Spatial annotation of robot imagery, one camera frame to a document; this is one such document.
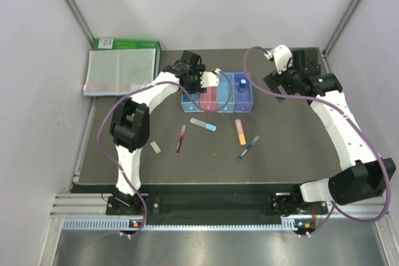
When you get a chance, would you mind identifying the green file box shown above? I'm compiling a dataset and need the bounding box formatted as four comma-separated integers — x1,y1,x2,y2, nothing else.
94,38,161,61

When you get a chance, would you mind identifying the pink drawer bin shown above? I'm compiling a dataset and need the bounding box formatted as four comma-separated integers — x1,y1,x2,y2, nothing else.
199,87,218,112

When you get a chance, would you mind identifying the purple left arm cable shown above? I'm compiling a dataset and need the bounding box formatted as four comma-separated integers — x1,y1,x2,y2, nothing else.
95,68,235,236

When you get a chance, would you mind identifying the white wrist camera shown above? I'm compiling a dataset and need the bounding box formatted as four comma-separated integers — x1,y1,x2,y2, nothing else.
200,69,222,88
264,45,292,75

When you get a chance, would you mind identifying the pink orange highlighter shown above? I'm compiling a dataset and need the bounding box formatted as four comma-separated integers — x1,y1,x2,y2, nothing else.
235,119,246,145

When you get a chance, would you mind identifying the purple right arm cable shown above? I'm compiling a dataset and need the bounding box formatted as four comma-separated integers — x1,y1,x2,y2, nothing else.
243,46,392,237

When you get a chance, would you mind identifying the blue capped ink bottle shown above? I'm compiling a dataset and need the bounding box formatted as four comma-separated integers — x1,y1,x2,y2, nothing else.
238,79,247,92

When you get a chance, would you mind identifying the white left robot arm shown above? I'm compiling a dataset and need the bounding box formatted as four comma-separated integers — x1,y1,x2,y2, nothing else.
110,50,206,214

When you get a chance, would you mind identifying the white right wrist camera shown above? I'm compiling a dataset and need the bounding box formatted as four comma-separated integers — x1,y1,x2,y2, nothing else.
264,45,292,75

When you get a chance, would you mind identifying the white eraser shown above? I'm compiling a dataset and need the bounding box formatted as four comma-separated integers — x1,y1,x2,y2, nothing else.
150,141,161,154

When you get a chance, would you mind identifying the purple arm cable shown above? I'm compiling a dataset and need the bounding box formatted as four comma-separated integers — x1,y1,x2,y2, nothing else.
243,46,392,237
95,68,235,236

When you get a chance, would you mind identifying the purple drawer bin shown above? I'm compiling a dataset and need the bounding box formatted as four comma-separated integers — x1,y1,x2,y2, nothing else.
233,72,254,113

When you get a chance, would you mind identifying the blue gel pen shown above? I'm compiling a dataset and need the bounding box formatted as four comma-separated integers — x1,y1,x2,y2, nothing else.
237,135,260,161

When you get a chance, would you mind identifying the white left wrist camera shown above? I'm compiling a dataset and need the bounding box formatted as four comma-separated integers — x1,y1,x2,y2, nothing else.
200,69,222,88

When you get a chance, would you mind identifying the grey teal highlighter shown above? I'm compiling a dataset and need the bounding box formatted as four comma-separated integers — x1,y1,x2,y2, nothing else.
190,118,216,132

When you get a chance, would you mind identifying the aluminium frame rail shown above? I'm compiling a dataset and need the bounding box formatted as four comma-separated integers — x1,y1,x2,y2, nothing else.
46,191,392,232

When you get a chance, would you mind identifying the red gel pen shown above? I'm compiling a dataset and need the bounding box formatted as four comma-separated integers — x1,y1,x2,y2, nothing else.
175,125,186,156

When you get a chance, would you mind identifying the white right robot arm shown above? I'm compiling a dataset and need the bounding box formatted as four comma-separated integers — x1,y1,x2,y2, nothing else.
264,45,396,214

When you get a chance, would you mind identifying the translucent mesh zipper pouch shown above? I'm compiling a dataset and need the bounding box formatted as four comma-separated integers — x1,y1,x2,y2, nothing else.
83,49,159,97

